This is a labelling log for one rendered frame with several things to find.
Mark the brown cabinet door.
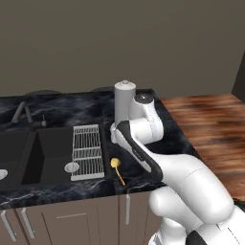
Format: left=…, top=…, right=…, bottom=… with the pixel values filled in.
left=14, top=202, right=120, bottom=245
left=118, top=190, right=162, bottom=245
left=0, top=209, right=24, bottom=245

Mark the dark tall cabinet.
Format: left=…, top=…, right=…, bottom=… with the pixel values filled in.
left=232, top=57, right=245, bottom=103

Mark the white cylindrical canister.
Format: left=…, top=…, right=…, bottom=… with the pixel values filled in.
left=114, top=79, right=138, bottom=127

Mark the dark round stool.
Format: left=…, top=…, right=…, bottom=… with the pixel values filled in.
left=24, top=89, right=62, bottom=97
left=90, top=85, right=116, bottom=94

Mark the small grey sink dispenser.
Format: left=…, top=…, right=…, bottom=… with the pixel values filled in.
left=39, top=114, right=48, bottom=128

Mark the black double sink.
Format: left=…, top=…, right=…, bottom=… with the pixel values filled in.
left=0, top=126, right=109, bottom=193

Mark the grey sink tap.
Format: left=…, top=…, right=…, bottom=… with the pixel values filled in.
left=11, top=100, right=34, bottom=124

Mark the white wire sink rack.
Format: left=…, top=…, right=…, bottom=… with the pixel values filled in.
left=70, top=123, right=106, bottom=182

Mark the silver cabinet handle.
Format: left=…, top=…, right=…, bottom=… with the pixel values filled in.
left=20, top=207, right=35, bottom=240
left=125, top=193, right=131, bottom=226
left=0, top=210, right=17, bottom=243

